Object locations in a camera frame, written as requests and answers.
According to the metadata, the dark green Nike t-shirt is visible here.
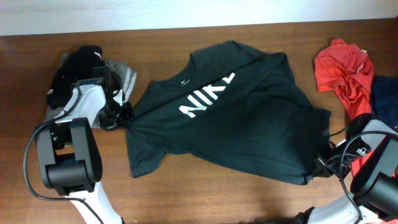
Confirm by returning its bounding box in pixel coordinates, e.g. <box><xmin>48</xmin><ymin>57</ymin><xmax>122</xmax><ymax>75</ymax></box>
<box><xmin>126</xmin><ymin>40</ymin><xmax>331</xmax><ymax>185</ymax></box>

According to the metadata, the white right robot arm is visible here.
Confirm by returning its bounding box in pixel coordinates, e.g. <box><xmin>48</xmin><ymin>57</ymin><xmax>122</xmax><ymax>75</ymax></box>
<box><xmin>292</xmin><ymin>113</ymin><xmax>397</xmax><ymax>224</ymax></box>

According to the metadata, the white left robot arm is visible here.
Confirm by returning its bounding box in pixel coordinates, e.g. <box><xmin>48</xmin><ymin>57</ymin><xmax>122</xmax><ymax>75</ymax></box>
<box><xmin>29</xmin><ymin>67</ymin><xmax>137</xmax><ymax>223</ymax></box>

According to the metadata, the grey folded garment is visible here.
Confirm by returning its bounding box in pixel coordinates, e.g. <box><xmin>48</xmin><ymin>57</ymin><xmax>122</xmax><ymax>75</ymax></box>
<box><xmin>44</xmin><ymin>60</ymin><xmax>137</xmax><ymax>122</ymax></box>

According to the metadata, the black folded garment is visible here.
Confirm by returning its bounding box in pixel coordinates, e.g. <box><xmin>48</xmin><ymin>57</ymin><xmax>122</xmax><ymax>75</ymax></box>
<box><xmin>46</xmin><ymin>45</ymin><xmax>103</xmax><ymax>110</ymax></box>

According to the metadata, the navy blue garment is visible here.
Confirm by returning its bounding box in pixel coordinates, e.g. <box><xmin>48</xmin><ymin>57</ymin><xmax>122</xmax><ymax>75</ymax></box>
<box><xmin>370</xmin><ymin>76</ymin><xmax>397</xmax><ymax>129</ymax></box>

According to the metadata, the red shirt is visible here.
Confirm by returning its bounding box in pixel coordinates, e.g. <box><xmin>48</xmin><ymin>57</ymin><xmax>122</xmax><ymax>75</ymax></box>
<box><xmin>314</xmin><ymin>39</ymin><xmax>374</xmax><ymax>119</ymax></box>

